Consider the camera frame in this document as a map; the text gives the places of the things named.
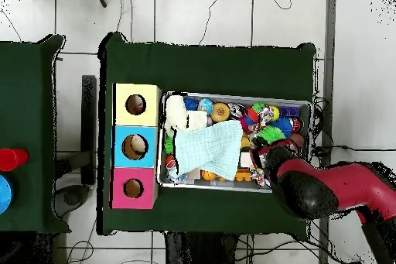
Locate globe print ball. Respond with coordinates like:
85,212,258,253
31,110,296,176
197,98,215,115

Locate dark green table cloth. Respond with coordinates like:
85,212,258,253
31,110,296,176
97,31,318,242
0,33,72,235

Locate multicolour rope toy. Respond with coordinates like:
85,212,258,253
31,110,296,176
256,105,275,130

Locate wooden box with three holes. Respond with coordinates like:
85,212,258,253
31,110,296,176
110,83,162,211

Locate shallow clear mesh bin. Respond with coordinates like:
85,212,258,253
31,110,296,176
155,91,313,196

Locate black power cable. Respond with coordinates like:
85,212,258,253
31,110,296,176
310,144,396,157

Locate cream waffle cloth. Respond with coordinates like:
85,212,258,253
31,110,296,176
163,94,209,136

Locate black upright panel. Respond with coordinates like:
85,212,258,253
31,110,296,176
80,74,97,186

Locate blue plastic cup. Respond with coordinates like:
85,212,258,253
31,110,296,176
0,174,14,215

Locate lime green spiky ball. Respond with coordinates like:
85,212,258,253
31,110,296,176
255,125,286,146

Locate grey round stand base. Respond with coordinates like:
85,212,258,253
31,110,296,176
53,183,90,218

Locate burger squeeze toy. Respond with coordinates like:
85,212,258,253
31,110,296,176
210,101,230,123

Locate mint green waffle cloth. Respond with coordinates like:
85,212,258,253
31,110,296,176
174,119,244,182

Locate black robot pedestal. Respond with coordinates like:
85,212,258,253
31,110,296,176
163,231,241,264

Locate blue spiky ball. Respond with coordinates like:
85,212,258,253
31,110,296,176
271,116,293,139

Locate red plastic cup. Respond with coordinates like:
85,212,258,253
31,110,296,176
0,148,29,172

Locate small brown football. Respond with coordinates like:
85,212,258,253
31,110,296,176
289,132,305,149

